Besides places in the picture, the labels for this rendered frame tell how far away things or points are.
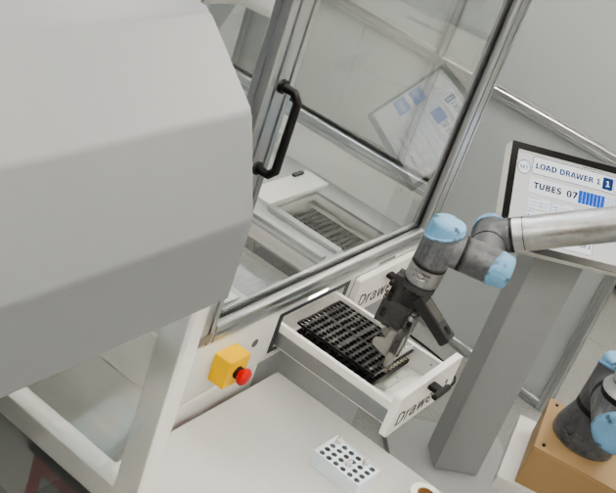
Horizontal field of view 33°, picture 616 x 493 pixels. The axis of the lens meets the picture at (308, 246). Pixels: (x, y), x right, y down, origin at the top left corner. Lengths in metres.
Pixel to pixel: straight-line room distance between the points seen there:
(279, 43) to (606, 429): 1.05
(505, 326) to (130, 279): 2.10
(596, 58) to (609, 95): 0.14
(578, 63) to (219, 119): 2.62
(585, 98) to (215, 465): 2.20
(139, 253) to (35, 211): 0.17
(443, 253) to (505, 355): 1.26
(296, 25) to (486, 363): 1.78
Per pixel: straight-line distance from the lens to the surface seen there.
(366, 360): 2.32
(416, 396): 2.29
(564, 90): 3.87
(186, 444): 2.16
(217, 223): 1.36
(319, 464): 2.20
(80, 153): 1.17
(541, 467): 2.40
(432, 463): 3.57
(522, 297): 3.19
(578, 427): 2.42
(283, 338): 2.35
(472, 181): 4.10
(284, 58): 1.79
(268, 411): 2.31
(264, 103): 1.80
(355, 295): 2.57
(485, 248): 2.10
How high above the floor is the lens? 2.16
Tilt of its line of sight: 28 degrees down
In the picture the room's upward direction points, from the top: 20 degrees clockwise
